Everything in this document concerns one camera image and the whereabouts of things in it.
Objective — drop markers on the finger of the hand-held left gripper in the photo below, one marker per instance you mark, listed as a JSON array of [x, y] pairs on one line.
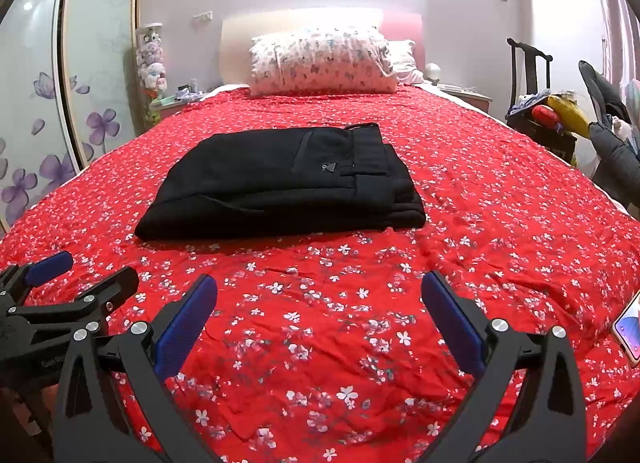
[[110, 288], [47, 268]]

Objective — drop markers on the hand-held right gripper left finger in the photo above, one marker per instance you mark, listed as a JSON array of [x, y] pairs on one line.
[[185, 323]]

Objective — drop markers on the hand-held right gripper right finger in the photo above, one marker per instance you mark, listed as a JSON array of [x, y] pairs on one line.
[[452, 323]]

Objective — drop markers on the black pants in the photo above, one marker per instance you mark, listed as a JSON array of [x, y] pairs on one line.
[[280, 183]]

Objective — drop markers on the red floral bedspread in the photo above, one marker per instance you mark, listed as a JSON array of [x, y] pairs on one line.
[[325, 303]]

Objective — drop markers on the wardrobe with purple flower doors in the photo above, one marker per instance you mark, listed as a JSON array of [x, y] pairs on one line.
[[35, 93]]

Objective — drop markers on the smartphone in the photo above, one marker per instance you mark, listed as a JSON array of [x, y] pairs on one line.
[[630, 328]]

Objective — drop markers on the green and yellow toy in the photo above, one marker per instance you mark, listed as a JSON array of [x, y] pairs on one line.
[[151, 110]]

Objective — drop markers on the pink bedside table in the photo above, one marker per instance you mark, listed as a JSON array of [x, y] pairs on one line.
[[175, 102]]

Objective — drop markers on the wooden bedside table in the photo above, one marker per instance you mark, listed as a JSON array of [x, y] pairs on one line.
[[467, 97]]

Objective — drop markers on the red bag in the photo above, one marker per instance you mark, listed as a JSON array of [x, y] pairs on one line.
[[544, 115]]

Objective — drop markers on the stack of plush toys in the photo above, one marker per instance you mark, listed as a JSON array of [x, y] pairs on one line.
[[151, 58]]

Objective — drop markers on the yellow bag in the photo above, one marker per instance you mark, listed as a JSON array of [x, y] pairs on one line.
[[567, 115]]

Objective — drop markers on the grey jacket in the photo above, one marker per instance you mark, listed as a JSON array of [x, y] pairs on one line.
[[612, 143]]

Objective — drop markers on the round white lamp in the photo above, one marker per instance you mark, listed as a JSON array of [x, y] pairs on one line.
[[433, 72]]

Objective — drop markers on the black chair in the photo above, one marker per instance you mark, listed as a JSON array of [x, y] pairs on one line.
[[530, 73]]

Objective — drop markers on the white pillow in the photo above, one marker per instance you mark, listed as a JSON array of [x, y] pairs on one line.
[[407, 63]]

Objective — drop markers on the floral print pillow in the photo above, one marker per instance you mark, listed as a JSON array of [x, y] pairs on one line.
[[320, 60]]

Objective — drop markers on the pink headboard panel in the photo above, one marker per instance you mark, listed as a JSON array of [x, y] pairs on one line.
[[402, 25]]

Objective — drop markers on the pink curtain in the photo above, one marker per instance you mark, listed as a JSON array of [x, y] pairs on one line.
[[620, 18]]

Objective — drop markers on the white wall switch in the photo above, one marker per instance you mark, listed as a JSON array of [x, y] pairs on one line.
[[202, 17]]

